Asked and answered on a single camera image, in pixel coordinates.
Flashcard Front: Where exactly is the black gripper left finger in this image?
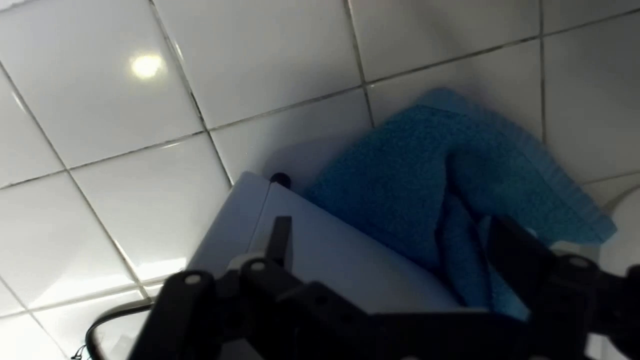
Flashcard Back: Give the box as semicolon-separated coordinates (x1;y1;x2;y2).
127;213;376;360

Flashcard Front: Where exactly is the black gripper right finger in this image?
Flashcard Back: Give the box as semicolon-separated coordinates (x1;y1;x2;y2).
488;211;640;360

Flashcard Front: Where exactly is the red pot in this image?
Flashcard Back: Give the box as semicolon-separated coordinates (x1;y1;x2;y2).
302;86;618;323

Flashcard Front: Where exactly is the white toaster oven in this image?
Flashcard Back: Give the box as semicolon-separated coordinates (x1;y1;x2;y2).
185;170;491;316

